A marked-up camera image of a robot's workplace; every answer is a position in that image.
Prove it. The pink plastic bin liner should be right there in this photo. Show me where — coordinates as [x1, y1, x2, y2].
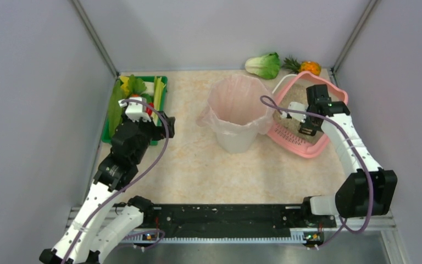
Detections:
[196, 74, 275, 136]

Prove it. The white trash bin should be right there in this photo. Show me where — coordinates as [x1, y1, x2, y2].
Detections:
[215, 129, 258, 153]

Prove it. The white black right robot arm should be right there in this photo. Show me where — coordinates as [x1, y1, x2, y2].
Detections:
[300, 85, 397, 218]

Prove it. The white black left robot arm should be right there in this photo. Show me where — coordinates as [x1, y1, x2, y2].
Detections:
[39, 111, 176, 263]

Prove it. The pink white litter box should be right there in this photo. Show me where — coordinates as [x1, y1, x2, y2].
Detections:
[267, 71, 348, 158]

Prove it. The beige cat litter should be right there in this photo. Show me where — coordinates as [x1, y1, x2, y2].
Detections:
[273, 84, 328, 144]

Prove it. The large green leaf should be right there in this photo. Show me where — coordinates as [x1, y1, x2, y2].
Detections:
[107, 79, 125, 137]

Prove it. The red toy chili pepper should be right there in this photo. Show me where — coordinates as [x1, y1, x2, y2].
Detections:
[146, 102, 154, 117]

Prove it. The yellow toy corn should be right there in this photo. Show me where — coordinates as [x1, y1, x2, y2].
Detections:
[119, 75, 131, 96]

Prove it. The orange toy pineapple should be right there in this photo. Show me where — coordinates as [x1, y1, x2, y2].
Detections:
[281, 56, 321, 76]

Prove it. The white green toy celery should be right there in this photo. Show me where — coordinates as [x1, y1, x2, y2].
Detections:
[153, 76, 165, 111]

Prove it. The toy napa cabbage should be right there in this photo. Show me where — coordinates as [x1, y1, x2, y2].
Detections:
[244, 52, 281, 80]

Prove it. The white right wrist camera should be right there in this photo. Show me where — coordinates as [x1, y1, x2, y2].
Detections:
[280, 101, 307, 124]

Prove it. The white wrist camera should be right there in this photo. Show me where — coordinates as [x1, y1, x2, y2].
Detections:
[280, 101, 307, 124]
[118, 97, 152, 122]

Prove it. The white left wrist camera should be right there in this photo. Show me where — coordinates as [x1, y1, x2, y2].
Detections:
[118, 97, 152, 122]

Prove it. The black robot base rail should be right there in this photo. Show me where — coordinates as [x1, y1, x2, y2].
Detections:
[136, 204, 337, 241]

